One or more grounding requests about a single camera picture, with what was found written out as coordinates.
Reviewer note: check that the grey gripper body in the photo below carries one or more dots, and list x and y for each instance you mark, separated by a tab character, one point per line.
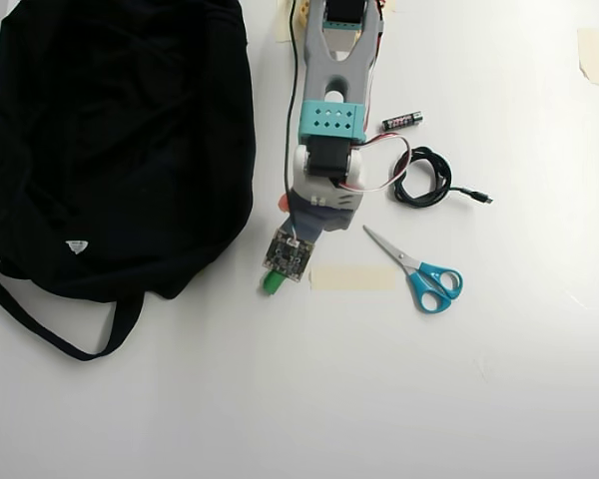
313	226

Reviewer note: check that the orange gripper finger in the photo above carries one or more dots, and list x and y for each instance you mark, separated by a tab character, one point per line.
284	203

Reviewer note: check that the green marker pen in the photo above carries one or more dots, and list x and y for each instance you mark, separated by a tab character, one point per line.
272	284

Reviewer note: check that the grey teal white robot arm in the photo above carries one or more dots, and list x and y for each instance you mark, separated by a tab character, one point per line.
334	122

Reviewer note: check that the black fabric bag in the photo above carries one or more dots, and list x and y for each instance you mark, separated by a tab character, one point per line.
120	149

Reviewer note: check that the long beige masking tape strip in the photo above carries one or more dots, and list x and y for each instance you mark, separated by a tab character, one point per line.
352	278

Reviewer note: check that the black AAA battery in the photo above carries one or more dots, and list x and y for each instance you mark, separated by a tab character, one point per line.
402	122

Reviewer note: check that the yellow perforated base block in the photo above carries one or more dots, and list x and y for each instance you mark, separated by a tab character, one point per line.
303	12

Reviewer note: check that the torn beige masking tape strip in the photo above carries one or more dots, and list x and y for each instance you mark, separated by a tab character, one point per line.
593	55

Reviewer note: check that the camera circuit board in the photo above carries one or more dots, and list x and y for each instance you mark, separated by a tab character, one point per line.
289	254

